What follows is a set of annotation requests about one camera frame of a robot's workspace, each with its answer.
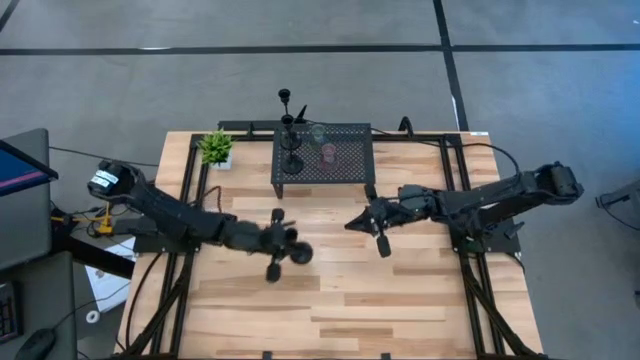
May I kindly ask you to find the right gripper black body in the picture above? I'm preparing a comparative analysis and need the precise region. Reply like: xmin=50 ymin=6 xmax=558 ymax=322
xmin=364 ymin=183 xmax=404 ymax=259

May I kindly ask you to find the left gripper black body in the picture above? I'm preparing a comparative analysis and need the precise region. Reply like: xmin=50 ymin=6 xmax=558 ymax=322
xmin=227 ymin=208 xmax=285 ymax=284

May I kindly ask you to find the black metal candlestick holder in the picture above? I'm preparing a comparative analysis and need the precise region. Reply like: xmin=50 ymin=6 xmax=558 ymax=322
xmin=277 ymin=88 xmax=303 ymax=151
xmin=280 ymin=113 xmax=305 ymax=176
xmin=282 ymin=225 xmax=315 ymax=266

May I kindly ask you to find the pink ribbed glass candle holder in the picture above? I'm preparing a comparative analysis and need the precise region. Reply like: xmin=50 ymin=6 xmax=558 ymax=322
xmin=319 ymin=142 xmax=340 ymax=174

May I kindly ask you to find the clear ribbed glass candle holder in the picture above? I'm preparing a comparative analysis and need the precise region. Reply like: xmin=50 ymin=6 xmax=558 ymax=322
xmin=308 ymin=123 xmax=327 ymax=150

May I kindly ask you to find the black mesh metal riser table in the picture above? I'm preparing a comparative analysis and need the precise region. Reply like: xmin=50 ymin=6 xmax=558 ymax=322
xmin=270 ymin=122 xmax=377 ymax=200

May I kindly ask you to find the green plant in white pot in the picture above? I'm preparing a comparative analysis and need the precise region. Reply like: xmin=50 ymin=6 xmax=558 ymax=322
xmin=197 ymin=128 xmax=236 ymax=171

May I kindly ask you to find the wooden table right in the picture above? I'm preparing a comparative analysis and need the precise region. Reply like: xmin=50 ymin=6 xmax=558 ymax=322
xmin=112 ymin=119 xmax=551 ymax=360

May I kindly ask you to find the white paper sheet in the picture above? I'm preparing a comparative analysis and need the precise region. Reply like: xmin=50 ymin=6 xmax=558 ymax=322
xmin=83 ymin=237 xmax=137 ymax=314

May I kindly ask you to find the black desk leg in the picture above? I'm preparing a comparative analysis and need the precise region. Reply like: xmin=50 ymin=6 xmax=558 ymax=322
xmin=49 ymin=234 xmax=136 ymax=281

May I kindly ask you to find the grey desk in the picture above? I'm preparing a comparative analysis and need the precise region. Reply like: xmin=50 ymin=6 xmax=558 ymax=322
xmin=0 ymin=127 xmax=79 ymax=360

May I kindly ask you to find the grey stand base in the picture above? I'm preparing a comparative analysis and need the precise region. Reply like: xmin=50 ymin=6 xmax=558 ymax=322
xmin=594 ymin=179 xmax=640 ymax=226

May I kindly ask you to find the black computer mouse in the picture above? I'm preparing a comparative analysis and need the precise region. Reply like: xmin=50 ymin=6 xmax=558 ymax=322
xmin=14 ymin=328 xmax=57 ymax=360

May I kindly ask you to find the monitor with blue screen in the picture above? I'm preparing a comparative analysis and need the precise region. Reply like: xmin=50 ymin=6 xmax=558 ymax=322
xmin=0 ymin=138 xmax=60 ymax=197

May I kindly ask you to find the black keyboard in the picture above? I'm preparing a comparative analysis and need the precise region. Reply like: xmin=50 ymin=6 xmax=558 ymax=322
xmin=0 ymin=282 xmax=24 ymax=344

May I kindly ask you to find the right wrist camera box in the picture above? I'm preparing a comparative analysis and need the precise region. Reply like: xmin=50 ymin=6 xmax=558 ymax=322
xmin=380 ymin=198 xmax=401 ymax=221

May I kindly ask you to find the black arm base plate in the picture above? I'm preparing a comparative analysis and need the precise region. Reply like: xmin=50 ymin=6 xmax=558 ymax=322
xmin=132 ymin=234 xmax=201 ymax=254
xmin=452 ymin=232 xmax=522 ymax=255

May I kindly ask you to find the long black right arm cable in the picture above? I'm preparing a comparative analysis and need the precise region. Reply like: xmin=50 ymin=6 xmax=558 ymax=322
xmin=302 ymin=118 xmax=522 ymax=176

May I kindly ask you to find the yellow cable connector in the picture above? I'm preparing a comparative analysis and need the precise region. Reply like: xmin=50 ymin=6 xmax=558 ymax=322
xmin=52 ymin=202 xmax=115 ymax=236

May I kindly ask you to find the thin black floor cable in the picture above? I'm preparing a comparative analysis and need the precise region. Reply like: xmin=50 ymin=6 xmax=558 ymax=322
xmin=48 ymin=145 xmax=160 ymax=169

